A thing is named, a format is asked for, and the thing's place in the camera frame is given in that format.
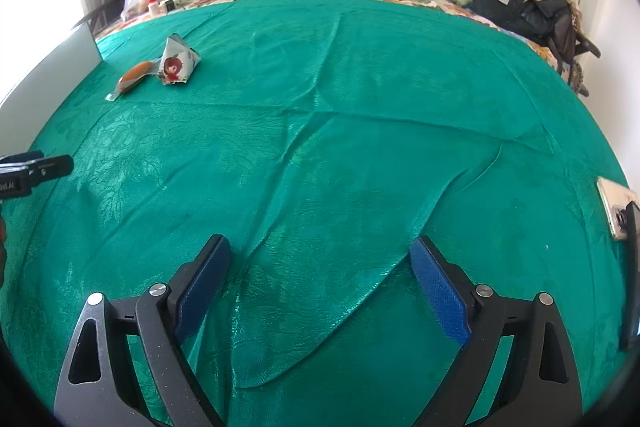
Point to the black jacket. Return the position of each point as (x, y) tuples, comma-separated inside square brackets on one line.
[(520, 7)]

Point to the brown bag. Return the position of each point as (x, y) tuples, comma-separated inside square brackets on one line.
[(565, 32)]

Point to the dark chair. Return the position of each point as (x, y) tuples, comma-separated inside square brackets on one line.
[(95, 14), (587, 47)]

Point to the white and brown cardboard box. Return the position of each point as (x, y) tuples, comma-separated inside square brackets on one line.
[(50, 72)]

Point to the black smartphone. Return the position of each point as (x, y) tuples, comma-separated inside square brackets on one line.
[(632, 282)]

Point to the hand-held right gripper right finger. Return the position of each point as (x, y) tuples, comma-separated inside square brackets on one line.
[(440, 297)]

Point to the white triangular snack packet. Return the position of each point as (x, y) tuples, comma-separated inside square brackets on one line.
[(175, 62)]

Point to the white power strip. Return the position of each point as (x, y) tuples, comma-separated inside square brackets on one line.
[(175, 2)]

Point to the green patterned blanket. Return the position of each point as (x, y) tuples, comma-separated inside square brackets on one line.
[(325, 132)]

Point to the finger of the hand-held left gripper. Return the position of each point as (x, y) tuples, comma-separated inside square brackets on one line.
[(22, 157), (55, 167)]

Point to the brown bun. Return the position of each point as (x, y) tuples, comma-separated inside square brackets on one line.
[(135, 72)]

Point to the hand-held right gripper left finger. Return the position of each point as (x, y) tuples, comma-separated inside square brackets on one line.
[(202, 292)]

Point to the white bottle with red cap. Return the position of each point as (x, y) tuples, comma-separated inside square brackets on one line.
[(156, 7)]

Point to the white smartphone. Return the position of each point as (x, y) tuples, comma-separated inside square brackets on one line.
[(612, 199)]

